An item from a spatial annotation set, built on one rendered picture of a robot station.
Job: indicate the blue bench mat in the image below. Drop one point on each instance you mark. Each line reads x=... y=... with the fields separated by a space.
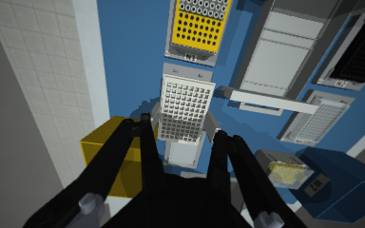
x=133 y=36

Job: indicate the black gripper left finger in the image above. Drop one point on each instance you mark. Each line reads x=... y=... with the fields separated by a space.
x=81 y=204

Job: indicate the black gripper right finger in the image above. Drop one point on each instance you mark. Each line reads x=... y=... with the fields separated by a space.
x=264 y=204

